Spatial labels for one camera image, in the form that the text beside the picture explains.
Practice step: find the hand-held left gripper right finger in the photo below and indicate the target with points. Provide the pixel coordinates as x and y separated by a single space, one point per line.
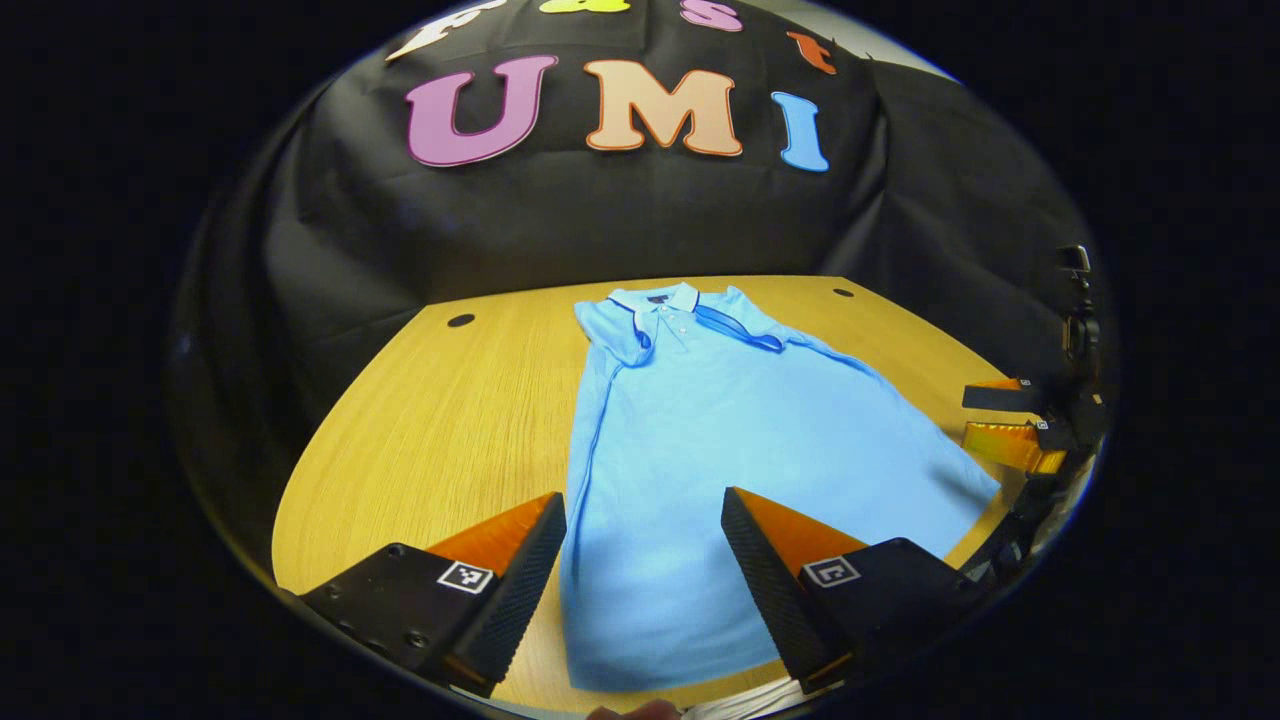
770 590

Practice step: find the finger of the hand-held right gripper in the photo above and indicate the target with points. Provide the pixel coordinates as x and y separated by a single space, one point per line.
1005 443
1000 398

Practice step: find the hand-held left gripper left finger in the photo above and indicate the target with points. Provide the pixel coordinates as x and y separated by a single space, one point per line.
525 590

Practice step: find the light blue T-shirt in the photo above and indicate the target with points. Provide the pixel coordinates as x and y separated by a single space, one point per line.
680 450

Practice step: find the person's white clothing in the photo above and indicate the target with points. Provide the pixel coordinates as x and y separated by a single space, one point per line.
745 702

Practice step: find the black backdrop cloth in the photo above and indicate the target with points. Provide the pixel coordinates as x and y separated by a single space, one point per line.
600 230

